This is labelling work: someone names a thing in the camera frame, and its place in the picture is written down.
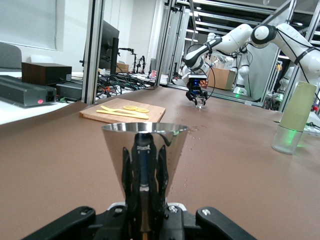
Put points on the black computer monitor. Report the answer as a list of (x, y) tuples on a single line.
[(108, 50)]

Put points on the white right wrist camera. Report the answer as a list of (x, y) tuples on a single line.
[(192, 76)]

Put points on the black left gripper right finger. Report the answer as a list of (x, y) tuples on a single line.
[(212, 225)]

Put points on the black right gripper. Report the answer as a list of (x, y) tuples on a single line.
[(196, 86)]

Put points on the grey chair back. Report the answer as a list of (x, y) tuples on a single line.
[(10, 56)]

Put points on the long black power supply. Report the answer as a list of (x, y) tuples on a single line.
[(20, 91)]

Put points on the steel double jigger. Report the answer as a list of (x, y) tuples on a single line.
[(145, 150)]

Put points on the dark brown wooden box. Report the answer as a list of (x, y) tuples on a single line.
[(42, 73)]

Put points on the small clear glass cup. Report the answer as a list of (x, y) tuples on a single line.
[(200, 106)]

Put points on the aluminium frame post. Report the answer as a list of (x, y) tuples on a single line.
[(91, 62)]

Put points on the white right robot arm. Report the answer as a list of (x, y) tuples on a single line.
[(237, 37)]

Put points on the large cardboard box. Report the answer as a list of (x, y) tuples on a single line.
[(223, 78)]

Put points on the small black electronics box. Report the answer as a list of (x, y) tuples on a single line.
[(70, 91)]

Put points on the green sleeved glass shaker bottle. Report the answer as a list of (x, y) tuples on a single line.
[(297, 107)]

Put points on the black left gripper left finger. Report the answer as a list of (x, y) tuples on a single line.
[(75, 225)]

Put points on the brown paper table cover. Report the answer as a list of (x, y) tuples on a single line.
[(62, 162)]

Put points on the spilled liquid puddle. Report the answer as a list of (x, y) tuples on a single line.
[(197, 128)]

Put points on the yellow plastic knife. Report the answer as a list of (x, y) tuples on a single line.
[(120, 114)]

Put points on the wooden cutting board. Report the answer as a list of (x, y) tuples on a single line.
[(155, 112)]

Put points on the yellow plastic fork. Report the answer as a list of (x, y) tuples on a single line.
[(112, 109)]

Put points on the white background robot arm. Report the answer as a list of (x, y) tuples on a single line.
[(241, 75)]

